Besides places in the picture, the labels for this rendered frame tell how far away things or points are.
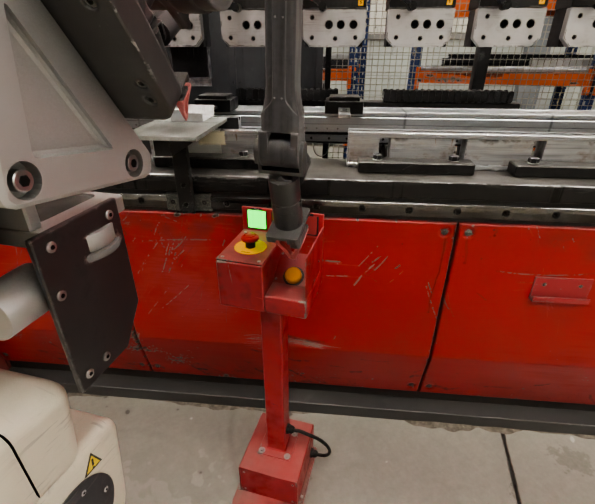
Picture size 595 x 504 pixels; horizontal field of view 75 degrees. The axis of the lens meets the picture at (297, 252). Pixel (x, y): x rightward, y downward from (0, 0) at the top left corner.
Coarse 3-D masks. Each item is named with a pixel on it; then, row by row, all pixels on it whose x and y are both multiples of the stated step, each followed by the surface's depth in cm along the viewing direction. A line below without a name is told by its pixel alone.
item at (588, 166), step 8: (512, 168) 102; (520, 168) 100; (528, 168) 100; (536, 168) 100; (544, 168) 99; (552, 168) 99; (560, 168) 99; (568, 168) 99; (576, 168) 99; (584, 168) 98; (592, 168) 98; (520, 176) 101; (528, 176) 101; (536, 176) 100; (544, 176) 100; (552, 176) 100; (560, 176) 100; (568, 176) 100; (576, 176) 100; (584, 176) 99; (592, 176) 99
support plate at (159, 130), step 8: (160, 120) 104; (168, 120) 104; (208, 120) 104; (216, 120) 104; (224, 120) 106; (136, 128) 94; (144, 128) 94; (152, 128) 94; (160, 128) 94; (168, 128) 94; (176, 128) 94; (184, 128) 94; (192, 128) 94; (200, 128) 94; (208, 128) 94; (144, 136) 86; (152, 136) 86; (160, 136) 86; (168, 136) 85; (176, 136) 85; (184, 136) 85; (192, 136) 85; (200, 136) 88
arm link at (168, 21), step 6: (156, 12) 77; (162, 12) 79; (168, 12) 80; (156, 18) 77; (162, 18) 78; (168, 18) 79; (168, 24) 79; (174, 24) 80; (168, 30) 79; (174, 30) 81; (168, 36) 80; (174, 36) 82; (168, 42) 81
